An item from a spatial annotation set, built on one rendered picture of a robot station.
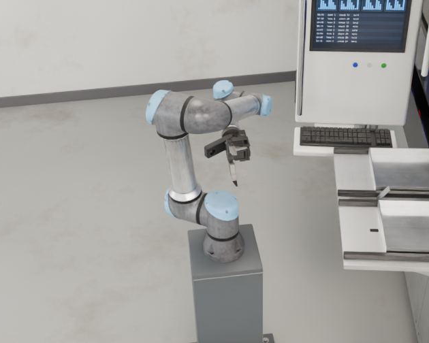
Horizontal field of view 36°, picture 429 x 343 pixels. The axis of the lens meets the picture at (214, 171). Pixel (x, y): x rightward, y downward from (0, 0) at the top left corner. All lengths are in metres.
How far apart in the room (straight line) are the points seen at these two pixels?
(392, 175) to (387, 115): 0.49
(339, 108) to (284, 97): 1.89
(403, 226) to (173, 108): 0.94
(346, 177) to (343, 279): 0.94
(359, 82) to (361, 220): 0.78
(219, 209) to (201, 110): 0.40
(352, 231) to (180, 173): 0.64
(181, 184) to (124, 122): 2.51
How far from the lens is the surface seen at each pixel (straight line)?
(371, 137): 3.00
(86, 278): 3.54
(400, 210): 2.50
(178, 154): 2.16
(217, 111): 2.04
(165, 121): 2.06
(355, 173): 2.66
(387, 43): 2.92
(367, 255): 2.28
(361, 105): 3.05
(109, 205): 3.98
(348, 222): 2.43
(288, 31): 4.97
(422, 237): 2.40
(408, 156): 2.79
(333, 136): 2.97
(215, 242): 2.35
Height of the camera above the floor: 2.44
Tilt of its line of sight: 36 degrees down
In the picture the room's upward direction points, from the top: 3 degrees counter-clockwise
